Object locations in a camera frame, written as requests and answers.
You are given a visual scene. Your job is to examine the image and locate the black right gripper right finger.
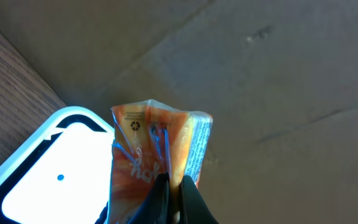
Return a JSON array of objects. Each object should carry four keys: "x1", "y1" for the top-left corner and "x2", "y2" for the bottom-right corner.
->
[{"x1": 179, "y1": 175, "x2": 218, "y2": 224}]

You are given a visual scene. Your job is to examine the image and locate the brown cardboard backdrop panel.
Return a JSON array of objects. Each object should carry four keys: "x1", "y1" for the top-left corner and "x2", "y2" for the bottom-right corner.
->
[{"x1": 0, "y1": 0, "x2": 358, "y2": 223}]

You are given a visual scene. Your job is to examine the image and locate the small orange white box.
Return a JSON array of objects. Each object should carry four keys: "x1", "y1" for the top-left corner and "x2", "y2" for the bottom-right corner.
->
[{"x1": 108, "y1": 99, "x2": 213, "y2": 223}]

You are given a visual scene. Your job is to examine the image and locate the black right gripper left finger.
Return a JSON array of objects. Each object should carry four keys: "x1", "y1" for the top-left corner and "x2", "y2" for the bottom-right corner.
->
[{"x1": 128, "y1": 173, "x2": 170, "y2": 224}]

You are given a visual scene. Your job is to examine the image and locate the white barcode scanner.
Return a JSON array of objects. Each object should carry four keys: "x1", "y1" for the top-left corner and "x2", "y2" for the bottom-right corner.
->
[{"x1": 0, "y1": 106, "x2": 114, "y2": 223}]

